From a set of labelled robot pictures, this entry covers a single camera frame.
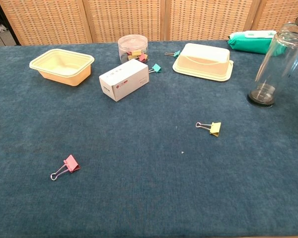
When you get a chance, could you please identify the teal binder clip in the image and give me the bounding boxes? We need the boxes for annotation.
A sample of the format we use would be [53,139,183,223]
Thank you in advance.
[148,63,162,74]
[164,50,181,59]

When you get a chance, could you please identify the clear glass bottle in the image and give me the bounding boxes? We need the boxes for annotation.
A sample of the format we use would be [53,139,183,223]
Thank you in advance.
[246,22,298,108]

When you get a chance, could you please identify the cream plastic food container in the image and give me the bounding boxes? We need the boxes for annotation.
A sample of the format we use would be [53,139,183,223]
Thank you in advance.
[29,48,95,87]

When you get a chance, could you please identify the inverted cream plastic container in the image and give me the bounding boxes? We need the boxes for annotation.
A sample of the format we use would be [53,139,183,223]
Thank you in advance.
[172,43,234,82]

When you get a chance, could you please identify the clear plastic jar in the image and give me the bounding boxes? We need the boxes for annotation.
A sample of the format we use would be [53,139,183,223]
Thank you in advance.
[117,34,149,64]

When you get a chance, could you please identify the green wet wipes pack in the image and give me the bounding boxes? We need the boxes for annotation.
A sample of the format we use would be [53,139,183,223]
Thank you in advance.
[227,30,288,55]

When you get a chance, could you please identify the yellow binder clip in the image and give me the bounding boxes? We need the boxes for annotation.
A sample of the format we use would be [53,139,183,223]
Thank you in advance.
[127,50,143,60]
[195,121,222,137]

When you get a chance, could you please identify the woven rattan folding screen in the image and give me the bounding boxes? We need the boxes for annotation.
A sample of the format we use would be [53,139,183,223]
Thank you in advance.
[0,0,298,47]

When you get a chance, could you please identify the blue table cloth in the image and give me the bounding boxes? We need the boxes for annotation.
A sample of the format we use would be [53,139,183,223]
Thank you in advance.
[0,39,298,236]

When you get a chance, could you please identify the white cardboard box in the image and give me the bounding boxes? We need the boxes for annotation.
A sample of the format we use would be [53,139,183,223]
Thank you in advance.
[98,59,150,102]

